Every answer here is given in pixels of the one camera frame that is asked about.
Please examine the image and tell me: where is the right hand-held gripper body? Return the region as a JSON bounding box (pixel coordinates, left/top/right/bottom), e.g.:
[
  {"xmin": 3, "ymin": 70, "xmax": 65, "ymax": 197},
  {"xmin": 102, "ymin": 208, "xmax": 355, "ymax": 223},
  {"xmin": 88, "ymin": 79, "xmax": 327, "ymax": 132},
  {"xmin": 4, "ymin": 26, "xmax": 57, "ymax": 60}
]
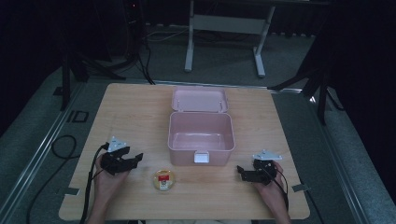
[{"xmin": 252, "ymin": 149, "xmax": 284, "ymax": 187}]

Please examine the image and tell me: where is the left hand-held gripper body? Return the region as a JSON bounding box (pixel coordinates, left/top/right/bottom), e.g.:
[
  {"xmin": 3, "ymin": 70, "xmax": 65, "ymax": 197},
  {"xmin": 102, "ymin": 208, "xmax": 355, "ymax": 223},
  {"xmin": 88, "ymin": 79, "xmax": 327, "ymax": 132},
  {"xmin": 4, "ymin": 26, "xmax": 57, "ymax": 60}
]
[{"xmin": 100, "ymin": 135, "xmax": 133, "ymax": 176}]

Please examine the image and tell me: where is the round snack cup red label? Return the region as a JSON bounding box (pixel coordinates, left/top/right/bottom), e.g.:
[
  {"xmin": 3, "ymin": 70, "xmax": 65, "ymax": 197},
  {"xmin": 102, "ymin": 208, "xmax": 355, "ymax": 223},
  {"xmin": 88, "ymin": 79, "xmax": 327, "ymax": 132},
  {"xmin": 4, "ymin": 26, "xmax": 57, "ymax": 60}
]
[{"xmin": 152, "ymin": 169, "xmax": 177, "ymax": 193}]

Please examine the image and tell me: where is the pink plastic storage box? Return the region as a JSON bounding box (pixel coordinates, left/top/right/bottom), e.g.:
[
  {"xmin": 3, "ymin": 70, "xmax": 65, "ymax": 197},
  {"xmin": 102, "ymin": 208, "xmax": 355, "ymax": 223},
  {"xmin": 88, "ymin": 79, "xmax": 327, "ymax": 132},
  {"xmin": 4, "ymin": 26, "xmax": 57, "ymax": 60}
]
[{"xmin": 167, "ymin": 86, "xmax": 236, "ymax": 167}]

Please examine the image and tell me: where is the person's right hand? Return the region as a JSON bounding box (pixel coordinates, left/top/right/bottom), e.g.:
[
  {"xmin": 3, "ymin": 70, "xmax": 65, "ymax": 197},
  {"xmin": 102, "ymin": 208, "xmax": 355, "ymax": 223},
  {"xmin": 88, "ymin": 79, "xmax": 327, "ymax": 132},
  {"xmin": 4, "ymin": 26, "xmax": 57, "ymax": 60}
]
[{"xmin": 253, "ymin": 161, "xmax": 288, "ymax": 203}]

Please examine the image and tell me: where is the person's left hand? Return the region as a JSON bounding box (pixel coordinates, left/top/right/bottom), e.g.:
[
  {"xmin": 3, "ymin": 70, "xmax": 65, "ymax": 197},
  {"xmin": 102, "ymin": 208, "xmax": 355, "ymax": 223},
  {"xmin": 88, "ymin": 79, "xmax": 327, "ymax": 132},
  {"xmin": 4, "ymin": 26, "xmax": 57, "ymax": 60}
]
[{"xmin": 93, "ymin": 153, "xmax": 130, "ymax": 202}]

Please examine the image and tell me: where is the grey tape piece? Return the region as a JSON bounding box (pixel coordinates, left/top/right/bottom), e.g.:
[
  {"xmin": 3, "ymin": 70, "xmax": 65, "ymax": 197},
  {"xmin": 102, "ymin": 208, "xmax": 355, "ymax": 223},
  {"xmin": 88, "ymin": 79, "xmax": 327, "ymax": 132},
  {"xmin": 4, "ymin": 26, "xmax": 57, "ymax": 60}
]
[
  {"xmin": 291, "ymin": 183, "xmax": 311, "ymax": 193},
  {"xmin": 63, "ymin": 187, "xmax": 81, "ymax": 197}
]

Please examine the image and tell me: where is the person's light clothing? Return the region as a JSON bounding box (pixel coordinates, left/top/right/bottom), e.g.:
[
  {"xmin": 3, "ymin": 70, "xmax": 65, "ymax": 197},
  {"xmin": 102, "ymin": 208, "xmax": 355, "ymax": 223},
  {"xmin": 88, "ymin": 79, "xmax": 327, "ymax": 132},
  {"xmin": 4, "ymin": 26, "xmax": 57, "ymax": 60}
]
[{"xmin": 145, "ymin": 218, "xmax": 254, "ymax": 224}]

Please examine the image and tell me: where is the black tripod stand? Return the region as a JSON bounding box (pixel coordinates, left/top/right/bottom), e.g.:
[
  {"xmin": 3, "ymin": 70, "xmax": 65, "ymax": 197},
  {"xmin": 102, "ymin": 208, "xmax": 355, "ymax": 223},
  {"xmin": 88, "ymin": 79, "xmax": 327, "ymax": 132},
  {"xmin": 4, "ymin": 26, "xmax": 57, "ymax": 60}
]
[
  {"xmin": 51, "ymin": 46, "xmax": 127, "ymax": 112},
  {"xmin": 268, "ymin": 18, "xmax": 346, "ymax": 126}
]

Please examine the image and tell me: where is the dark computer tower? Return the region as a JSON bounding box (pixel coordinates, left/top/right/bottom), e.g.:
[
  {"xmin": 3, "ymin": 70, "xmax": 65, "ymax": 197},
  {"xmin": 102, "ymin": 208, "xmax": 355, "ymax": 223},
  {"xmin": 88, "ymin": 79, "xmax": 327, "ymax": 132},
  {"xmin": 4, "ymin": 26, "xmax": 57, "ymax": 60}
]
[{"xmin": 121, "ymin": 0, "xmax": 147, "ymax": 59}]

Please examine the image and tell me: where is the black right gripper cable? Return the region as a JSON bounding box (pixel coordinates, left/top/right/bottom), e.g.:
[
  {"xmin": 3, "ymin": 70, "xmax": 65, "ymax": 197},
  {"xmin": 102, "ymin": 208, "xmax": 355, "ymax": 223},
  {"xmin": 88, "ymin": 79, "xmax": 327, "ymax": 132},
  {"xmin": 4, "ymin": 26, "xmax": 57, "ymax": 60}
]
[{"xmin": 262, "ymin": 161, "xmax": 290, "ymax": 213}]

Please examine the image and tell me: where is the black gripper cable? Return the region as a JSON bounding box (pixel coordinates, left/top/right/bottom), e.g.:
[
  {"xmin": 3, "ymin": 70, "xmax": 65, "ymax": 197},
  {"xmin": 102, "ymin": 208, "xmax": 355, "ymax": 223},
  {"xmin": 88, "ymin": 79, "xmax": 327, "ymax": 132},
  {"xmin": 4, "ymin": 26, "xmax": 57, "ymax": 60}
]
[
  {"xmin": 79, "ymin": 142, "xmax": 110, "ymax": 224},
  {"xmin": 262, "ymin": 161, "xmax": 290, "ymax": 213}
]

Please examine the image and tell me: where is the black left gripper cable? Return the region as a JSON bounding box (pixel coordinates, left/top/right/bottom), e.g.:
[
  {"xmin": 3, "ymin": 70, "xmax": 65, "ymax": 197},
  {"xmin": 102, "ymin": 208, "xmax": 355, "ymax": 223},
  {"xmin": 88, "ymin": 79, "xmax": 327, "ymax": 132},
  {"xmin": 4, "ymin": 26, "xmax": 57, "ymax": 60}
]
[{"xmin": 79, "ymin": 142, "xmax": 110, "ymax": 224}]

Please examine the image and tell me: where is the black floor cable loop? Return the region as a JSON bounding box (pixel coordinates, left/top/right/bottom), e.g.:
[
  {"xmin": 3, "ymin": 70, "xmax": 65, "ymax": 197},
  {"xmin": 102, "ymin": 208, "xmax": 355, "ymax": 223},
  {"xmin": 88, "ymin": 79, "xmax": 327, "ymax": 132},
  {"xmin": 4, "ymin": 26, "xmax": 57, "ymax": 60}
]
[{"xmin": 25, "ymin": 134, "xmax": 78, "ymax": 224}]

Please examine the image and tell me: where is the metal floor rail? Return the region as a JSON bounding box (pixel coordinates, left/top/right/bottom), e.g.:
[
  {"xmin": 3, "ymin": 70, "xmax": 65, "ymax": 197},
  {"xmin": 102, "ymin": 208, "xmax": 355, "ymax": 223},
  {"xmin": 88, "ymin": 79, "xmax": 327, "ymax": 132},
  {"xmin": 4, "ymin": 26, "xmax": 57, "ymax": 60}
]
[
  {"xmin": 306, "ymin": 92, "xmax": 379, "ymax": 224},
  {"xmin": 151, "ymin": 79, "xmax": 304, "ymax": 93},
  {"xmin": 0, "ymin": 81, "xmax": 87, "ymax": 220}
]

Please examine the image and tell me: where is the bundle of black cables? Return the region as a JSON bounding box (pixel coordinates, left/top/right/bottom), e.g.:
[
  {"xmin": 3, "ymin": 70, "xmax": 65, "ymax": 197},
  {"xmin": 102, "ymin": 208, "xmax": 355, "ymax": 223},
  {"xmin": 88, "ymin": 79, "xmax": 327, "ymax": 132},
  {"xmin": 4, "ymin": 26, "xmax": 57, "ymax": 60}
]
[{"xmin": 124, "ymin": 29, "xmax": 157, "ymax": 86}]

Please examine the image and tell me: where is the white metal desk frame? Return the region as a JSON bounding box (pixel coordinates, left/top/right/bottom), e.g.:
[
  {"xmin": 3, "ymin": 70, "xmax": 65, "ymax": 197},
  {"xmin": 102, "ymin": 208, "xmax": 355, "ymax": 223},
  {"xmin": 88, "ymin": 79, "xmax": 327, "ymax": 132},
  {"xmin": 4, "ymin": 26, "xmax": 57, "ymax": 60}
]
[{"xmin": 184, "ymin": 0, "xmax": 276, "ymax": 78}]

